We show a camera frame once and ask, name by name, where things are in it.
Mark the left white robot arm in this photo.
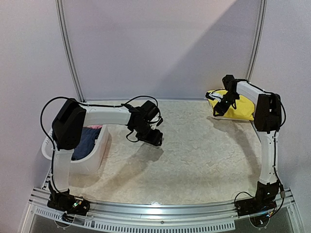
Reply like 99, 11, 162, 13
47, 99, 163, 211

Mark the pink garment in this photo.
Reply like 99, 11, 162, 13
87, 125, 103, 129

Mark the front aluminium rail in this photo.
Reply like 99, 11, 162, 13
21, 188, 304, 233

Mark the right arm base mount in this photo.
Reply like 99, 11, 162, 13
234, 191, 286, 218

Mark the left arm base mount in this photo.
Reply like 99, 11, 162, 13
47, 181, 90, 216

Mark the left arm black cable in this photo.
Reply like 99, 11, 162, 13
40, 96, 73, 151

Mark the yellow garment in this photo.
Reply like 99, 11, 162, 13
208, 89, 255, 121

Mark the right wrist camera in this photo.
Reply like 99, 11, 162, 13
205, 92, 223, 102

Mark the white plastic laundry basket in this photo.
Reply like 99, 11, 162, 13
41, 126, 111, 175

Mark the dark blue garment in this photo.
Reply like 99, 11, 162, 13
71, 127, 101, 161

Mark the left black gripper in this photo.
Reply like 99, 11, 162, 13
133, 122, 163, 147

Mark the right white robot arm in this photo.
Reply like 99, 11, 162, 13
206, 75, 286, 212

